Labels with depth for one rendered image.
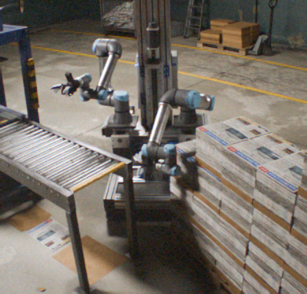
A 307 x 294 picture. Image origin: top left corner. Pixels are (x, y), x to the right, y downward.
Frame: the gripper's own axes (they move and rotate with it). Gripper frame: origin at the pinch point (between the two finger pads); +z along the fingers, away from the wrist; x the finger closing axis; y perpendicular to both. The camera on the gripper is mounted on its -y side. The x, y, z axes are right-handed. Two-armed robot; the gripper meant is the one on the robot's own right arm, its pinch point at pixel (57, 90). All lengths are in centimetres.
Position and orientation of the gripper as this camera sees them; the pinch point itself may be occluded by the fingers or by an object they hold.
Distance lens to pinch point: 285.8
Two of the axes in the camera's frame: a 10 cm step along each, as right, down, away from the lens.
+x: -8.7, -3.1, 3.9
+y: -0.8, 8.7, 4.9
